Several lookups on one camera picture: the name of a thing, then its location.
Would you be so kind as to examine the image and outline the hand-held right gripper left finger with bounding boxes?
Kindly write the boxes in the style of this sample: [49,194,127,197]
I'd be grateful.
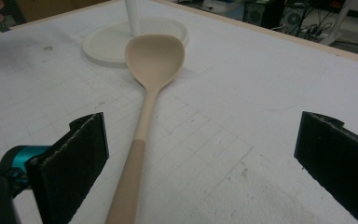
[27,112,110,224]

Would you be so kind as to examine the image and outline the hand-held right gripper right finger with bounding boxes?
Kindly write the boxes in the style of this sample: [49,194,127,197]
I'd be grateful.
[293,110,358,224]

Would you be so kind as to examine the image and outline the beige wooden spoon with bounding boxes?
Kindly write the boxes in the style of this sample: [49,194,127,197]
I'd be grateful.
[104,34,186,224]

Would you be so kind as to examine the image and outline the white stand leg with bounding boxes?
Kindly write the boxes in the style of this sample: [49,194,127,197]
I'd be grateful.
[319,0,353,47]

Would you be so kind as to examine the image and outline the grey computer case with fan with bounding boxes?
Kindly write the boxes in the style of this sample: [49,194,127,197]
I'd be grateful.
[280,6,310,35]

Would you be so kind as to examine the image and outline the brown board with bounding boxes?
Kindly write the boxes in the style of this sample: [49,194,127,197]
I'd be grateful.
[14,0,110,23]

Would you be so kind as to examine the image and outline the black computer tower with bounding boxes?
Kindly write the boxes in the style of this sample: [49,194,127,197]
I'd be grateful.
[242,0,286,30]

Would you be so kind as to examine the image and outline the black cables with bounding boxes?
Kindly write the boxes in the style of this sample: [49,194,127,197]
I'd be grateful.
[303,8,334,40]

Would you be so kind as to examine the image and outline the white round stand with post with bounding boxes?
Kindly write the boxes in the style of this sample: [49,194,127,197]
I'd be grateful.
[81,0,189,69]

